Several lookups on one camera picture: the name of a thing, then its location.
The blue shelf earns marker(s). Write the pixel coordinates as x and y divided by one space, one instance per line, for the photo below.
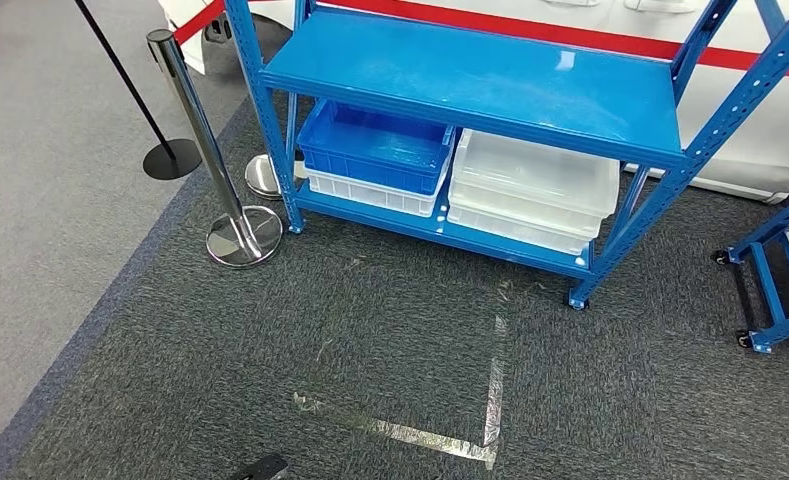
768 291
473 86

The blue plastic crate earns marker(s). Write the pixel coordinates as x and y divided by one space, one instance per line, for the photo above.
374 149

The long white floor tape strip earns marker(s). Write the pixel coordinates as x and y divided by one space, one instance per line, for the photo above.
495 384

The black pole with round base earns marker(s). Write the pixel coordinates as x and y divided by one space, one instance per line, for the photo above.
172 159

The white panel with red stripe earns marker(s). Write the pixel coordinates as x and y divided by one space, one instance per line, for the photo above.
752 132

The chrome stanchion post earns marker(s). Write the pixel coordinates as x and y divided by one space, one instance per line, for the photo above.
202 132
265 177

